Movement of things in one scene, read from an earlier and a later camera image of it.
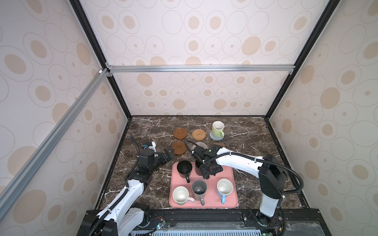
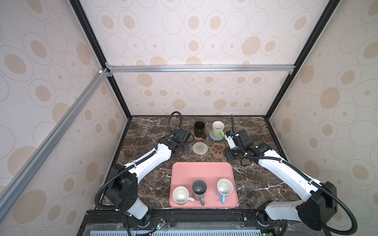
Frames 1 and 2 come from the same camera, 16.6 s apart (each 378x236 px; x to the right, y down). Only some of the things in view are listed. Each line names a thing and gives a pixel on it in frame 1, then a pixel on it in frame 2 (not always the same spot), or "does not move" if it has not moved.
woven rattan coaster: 199,134 does not move
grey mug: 199,188 does not move
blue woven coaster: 218,138 does not move
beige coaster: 201,144 does not move
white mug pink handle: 180,195 does not move
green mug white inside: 217,129 does not move
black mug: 197,169 → 199,129
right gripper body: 206,171 → 240,151
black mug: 184,168 → 178,150
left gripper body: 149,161 → 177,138
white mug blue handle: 224,188 does not move
